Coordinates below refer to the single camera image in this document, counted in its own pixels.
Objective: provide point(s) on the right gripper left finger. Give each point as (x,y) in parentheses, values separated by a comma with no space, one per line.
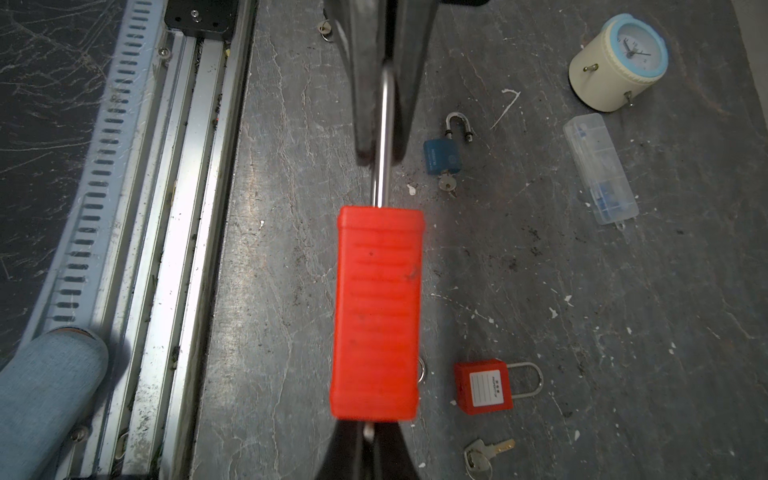
(344,458)

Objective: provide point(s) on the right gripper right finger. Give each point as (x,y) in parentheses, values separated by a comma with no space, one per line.
(391,458)

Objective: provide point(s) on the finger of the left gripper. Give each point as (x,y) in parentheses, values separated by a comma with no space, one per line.
(358,30)
(412,29)

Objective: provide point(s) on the key with ring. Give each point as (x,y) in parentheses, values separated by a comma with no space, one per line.
(478,455)

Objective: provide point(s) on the red padlock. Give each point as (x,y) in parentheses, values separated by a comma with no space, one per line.
(375,363)
(485,387)

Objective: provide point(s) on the blue padlock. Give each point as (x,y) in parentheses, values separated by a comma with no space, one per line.
(442,157)

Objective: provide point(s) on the silver hex key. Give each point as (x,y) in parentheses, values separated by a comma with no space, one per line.
(514,96)

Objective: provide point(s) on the blue slipper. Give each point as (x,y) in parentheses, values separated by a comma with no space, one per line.
(44,390)

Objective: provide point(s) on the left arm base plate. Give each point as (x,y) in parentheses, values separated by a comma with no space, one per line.
(207,19)

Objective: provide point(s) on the aluminium rail front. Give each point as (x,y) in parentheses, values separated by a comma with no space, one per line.
(136,260)

